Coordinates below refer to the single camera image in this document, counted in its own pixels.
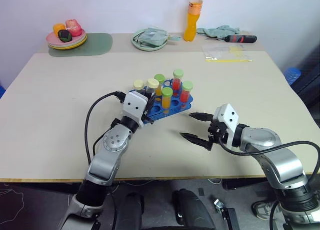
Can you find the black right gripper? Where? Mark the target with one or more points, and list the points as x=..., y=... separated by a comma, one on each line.
x=216, y=134

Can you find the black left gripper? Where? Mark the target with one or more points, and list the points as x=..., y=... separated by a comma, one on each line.
x=148, y=112

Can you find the cream cap test tube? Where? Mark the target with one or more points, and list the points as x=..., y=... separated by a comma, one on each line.
x=138, y=84
x=152, y=83

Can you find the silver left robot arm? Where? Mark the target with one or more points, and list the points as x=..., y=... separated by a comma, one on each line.
x=110, y=140

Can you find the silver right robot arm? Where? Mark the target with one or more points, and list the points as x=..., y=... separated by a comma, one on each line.
x=282, y=162

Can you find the green cap yellow test tube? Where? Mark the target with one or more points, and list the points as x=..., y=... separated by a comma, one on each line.
x=167, y=97
x=159, y=78

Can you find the blue test tube rack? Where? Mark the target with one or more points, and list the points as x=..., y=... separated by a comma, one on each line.
x=177, y=104

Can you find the green cap red test tube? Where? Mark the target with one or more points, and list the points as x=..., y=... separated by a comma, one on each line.
x=187, y=90
x=178, y=77

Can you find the light green plate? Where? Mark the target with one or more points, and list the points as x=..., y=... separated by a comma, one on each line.
x=150, y=47

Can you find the light green folded pouch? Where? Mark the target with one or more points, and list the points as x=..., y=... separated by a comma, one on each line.
x=152, y=36

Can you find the light green tag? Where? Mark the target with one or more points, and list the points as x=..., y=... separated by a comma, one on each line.
x=175, y=38

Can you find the black table crossbar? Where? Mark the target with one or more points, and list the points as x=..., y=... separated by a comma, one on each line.
x=242, y=183

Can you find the green placemat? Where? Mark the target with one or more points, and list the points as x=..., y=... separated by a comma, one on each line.
x=100, y=44

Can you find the metal caster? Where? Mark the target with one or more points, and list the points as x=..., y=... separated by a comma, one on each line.
x=218, y=205

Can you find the clear zip bag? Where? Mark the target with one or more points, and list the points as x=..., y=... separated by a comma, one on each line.
x=225, y=53

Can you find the dark rounded shape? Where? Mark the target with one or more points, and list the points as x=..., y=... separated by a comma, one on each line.
x=192, y=210

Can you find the orange drink bottle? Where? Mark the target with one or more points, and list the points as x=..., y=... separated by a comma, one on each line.
x=191, y=25

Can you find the stacked plates with toy food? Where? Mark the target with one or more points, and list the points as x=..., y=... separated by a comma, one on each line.
x=72, y=46

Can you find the green towel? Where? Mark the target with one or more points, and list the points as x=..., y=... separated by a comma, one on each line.
x=217, y=31

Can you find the black block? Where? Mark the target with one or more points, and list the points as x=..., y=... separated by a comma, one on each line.
x=231, y=218

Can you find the red black screwdriver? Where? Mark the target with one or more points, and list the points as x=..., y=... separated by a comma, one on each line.
x=240, y=39

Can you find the pink knitted apple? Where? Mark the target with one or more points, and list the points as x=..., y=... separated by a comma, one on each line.
x=73, y=28

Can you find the dark knitted fruit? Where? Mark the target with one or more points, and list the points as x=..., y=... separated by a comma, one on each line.
x=65, y=36

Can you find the grey sneaker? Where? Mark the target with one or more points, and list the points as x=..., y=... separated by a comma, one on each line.
x=262, y=210

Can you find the blue plastic stool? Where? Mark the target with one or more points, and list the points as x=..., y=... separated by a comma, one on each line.
x=293, y=75

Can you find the pink plate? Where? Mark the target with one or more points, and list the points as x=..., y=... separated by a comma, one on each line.
x=53, y=38

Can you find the orange knitted fruit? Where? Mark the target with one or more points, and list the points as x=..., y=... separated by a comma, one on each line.
x=58, y=28

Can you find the black chair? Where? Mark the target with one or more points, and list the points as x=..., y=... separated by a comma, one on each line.
x=308, y=85

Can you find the blue object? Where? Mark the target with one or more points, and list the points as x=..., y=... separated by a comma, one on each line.
x=1, y=90

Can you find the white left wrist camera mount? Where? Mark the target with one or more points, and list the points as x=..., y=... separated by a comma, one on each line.
x=133, y=105

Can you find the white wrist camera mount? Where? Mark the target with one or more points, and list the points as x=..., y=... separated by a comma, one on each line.
x=133, y=105
x=228, y=120

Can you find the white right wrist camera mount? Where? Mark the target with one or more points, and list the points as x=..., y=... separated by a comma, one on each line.
x=228, y=120

